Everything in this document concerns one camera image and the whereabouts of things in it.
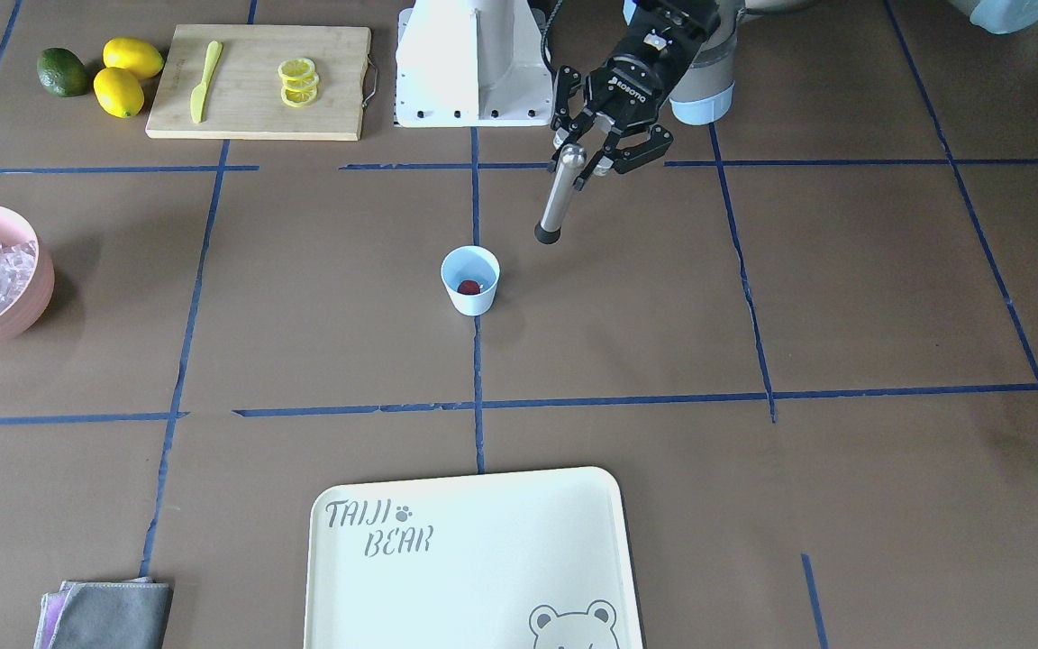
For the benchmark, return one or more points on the upper yellow lemon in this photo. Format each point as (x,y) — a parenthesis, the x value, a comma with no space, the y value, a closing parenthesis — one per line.
(140,57)

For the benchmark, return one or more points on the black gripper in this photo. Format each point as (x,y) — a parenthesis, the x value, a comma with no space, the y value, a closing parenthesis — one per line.
(641,77)

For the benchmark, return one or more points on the cream bear tray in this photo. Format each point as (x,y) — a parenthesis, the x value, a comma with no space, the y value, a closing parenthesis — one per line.
(527,559)

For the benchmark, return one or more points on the pink bowl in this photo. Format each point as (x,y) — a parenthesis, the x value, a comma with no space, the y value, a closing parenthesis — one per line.
(38,292)

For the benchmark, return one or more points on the red strawberry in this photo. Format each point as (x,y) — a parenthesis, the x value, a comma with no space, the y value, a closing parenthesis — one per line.
(469,287)

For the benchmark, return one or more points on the green avocado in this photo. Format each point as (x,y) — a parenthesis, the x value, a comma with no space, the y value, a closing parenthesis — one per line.
(62,74)

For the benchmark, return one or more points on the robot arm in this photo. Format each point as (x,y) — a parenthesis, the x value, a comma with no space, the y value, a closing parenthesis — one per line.
(734,13)

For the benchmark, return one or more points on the yellow plastic knife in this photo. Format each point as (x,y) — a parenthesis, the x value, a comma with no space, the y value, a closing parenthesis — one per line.
(198,94)

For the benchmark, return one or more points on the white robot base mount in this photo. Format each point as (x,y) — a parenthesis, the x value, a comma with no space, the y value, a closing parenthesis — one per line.
(471,64)

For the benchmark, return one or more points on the lemon slices stack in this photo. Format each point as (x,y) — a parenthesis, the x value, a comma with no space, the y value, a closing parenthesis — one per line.
(299,81)

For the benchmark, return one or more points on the yellow lemon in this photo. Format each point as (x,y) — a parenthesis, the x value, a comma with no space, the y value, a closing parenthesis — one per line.
(119,92)
(140,57)

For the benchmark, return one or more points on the steel muddler black tip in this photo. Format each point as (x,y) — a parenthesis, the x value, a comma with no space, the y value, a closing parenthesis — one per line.
(565,168)

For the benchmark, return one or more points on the light blue plastic cup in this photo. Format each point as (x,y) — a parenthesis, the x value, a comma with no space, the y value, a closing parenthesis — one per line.
(471,262)

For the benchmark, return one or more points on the grey folded cloth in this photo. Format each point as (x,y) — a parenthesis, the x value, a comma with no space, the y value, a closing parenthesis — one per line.
(104,614)

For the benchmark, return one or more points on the lower yellow lemon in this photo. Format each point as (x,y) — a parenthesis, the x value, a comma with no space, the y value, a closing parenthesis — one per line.
(119,92)

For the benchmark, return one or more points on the bamboo cutting board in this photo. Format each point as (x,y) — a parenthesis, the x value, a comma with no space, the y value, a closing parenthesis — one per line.
(243,100)

